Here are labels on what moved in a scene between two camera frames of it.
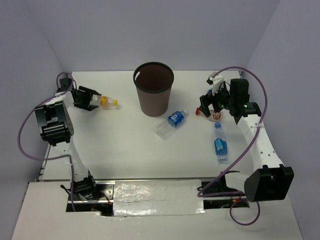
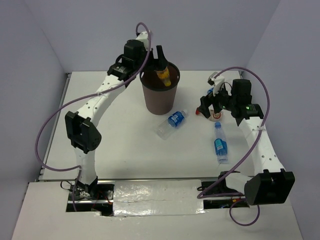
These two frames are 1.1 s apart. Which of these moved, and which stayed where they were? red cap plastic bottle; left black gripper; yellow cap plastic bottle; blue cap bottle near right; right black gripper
Moved: yellow cap plastic bottle; left black gripper
Stayed: right black gripper; blue cap bottle near right; red cap plastic bottle
